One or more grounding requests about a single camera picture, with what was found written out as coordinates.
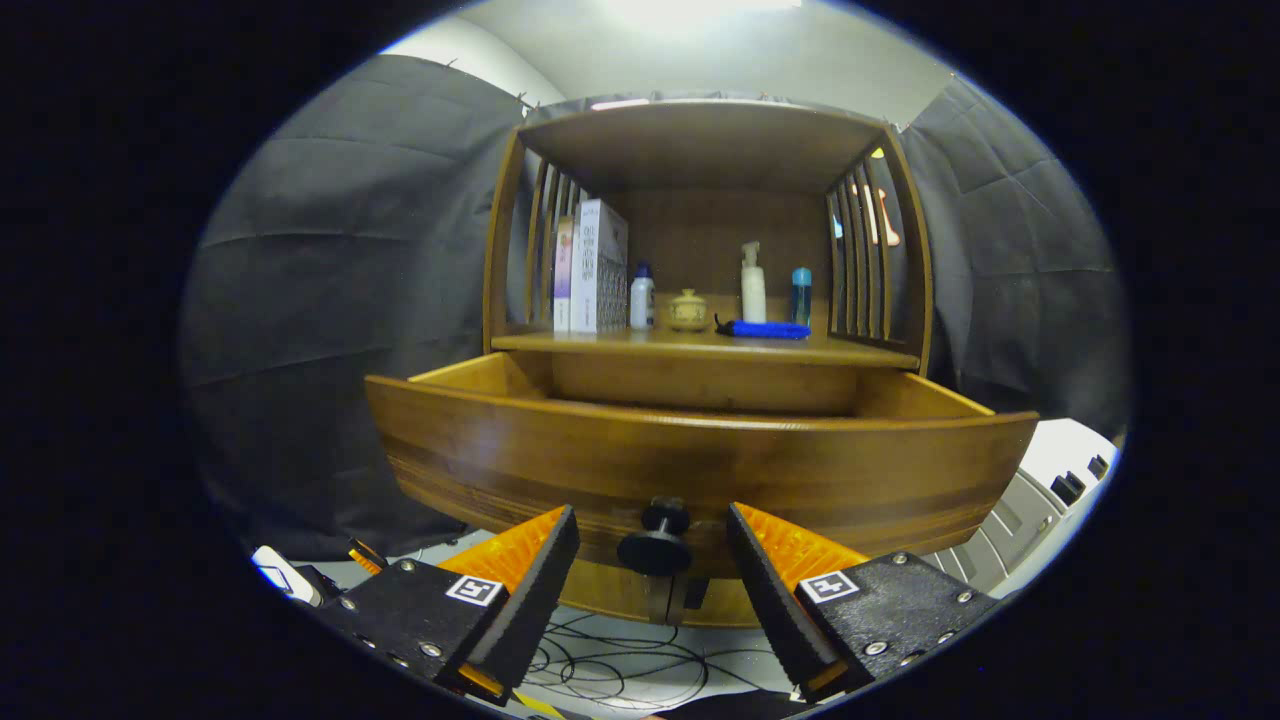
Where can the blue folded cloth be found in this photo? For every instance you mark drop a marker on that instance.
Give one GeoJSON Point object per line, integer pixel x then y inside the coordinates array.
{"type": "Point", "coordinates": [765, 329]}

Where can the white pump bottle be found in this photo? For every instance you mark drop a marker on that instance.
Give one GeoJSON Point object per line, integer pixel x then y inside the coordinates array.
{"type": "Point", "coordinates": [752, 285]}

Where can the white plastic box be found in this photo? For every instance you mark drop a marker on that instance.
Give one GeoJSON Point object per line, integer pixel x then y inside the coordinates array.
{"type": "Point", "coordinates": [1040, 500]}

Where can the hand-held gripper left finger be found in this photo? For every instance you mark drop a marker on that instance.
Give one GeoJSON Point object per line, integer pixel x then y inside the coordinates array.
{"type": "Point", "coordinates": [535, 585]}

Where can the black drawer knob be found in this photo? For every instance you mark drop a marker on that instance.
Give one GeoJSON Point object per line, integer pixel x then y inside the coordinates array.
{"type": "Point", "coordinates": [655, 545]}

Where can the yellow lidded teacup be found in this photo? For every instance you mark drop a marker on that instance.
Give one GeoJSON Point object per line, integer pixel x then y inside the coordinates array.
{"type": "Point", "coordinates": [688, 311]}

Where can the pink purple book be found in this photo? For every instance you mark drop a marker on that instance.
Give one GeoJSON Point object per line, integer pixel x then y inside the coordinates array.
{"type": "Point", "coordinates": [562, 275]}

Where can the white bottle blue cap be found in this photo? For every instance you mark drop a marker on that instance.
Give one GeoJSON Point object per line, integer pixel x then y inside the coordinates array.
{"type": "Point", "coordinates": [642, 300]}

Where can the clear blue bottle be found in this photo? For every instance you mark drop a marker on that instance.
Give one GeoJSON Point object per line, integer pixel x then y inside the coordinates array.
{"type": "Point", "coordinates": [801, 295]}

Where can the white patterned book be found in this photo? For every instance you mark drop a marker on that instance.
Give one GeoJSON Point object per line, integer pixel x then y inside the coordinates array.
{"type": "Point", "coordinates": [598, 265]}

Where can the wooden cabinet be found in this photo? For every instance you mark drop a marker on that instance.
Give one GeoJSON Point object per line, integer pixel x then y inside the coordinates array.
{"type": "Point", "coordinates": [700, 145]}

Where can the wooden countertop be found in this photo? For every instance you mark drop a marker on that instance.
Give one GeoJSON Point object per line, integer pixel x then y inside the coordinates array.
{"type": "Point", "coordinates": [680, 343]}

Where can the wooden cabinet door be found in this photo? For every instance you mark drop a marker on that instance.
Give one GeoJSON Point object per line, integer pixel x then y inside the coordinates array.
{"type": "Point", "coordinates": [610, 598]}
{"type": "Point", "coordinates": [720, 605]}

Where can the white flat object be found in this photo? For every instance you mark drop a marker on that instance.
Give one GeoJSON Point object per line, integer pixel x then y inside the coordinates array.
{"type": "Point", "coordinates": [285, 575]}

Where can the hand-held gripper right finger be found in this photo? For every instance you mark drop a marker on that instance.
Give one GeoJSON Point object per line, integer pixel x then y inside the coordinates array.
{"type": "Point", "coordinates": [775, 590]}

